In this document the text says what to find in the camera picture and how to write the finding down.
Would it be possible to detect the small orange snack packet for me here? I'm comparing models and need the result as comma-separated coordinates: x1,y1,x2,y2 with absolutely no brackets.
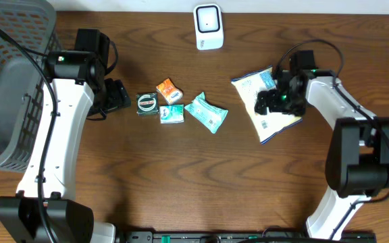
156,78,183,105

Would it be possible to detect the mint green tissue pack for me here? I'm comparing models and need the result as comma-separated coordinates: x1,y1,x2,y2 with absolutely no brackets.
184,92,228,134

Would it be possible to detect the grey plastic mesh basket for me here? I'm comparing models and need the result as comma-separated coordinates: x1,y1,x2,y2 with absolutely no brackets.
0,0,62,172

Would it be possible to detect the yellow orange snack bag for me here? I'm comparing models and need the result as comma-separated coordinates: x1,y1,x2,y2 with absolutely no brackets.
231,65,302,144

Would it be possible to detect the white barcode scanner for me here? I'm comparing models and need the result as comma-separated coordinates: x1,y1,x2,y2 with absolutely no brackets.
193,3,224,51

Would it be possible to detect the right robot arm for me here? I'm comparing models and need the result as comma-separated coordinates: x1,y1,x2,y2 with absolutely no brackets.
254,50,389,240

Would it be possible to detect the white teal Kleenex tissue pack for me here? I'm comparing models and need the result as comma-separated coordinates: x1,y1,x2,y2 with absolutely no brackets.
159,104,184,124

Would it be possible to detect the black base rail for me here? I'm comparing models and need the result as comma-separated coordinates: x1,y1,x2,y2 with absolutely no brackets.
115,229,378,243

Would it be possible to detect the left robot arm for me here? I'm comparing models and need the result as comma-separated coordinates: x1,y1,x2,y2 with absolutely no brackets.
0,28,131,242

